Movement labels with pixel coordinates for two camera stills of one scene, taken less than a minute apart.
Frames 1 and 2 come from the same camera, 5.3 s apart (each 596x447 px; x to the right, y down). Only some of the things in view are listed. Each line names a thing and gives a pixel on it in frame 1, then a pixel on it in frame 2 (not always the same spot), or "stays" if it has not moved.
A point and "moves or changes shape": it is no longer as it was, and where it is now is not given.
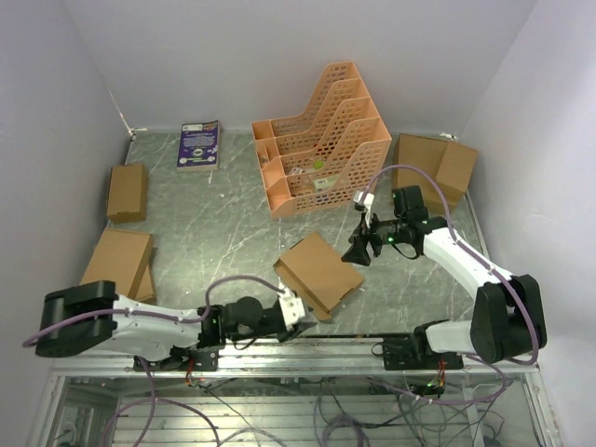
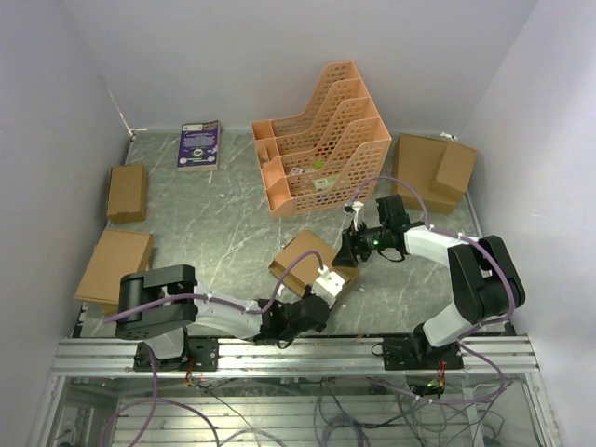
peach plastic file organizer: (330, 153) stays
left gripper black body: (289, 333) to (307, 291)
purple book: (198, 147) stays
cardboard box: (317, 274) moves or changes shape
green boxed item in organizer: (325, 183) stays
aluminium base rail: (304, 358) stays
